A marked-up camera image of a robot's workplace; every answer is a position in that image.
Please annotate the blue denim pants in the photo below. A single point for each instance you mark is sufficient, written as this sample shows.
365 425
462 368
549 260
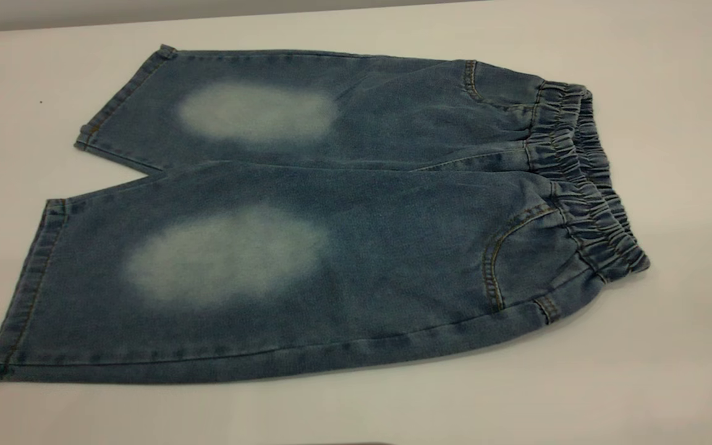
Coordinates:
356 247

